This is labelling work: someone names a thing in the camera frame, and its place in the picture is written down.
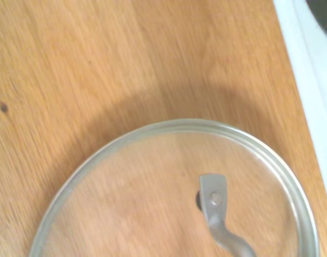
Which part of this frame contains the glass pot lid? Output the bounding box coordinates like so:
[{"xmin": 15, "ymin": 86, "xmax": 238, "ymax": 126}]
[{"xmin": 28, "ymin": 118, "xmax": 321, "ymax": 257}]

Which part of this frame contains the wooden butcher block board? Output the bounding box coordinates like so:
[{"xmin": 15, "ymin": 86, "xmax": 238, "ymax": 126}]
[{"xmin": 0, "ymin": 0, "xmax": 327, "ymax": 257}]

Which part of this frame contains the white electric stove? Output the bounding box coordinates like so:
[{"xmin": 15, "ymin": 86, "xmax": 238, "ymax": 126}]
[{"xmin": 271, "ymin": 0, "xmax": 327, "ymax": 206}]

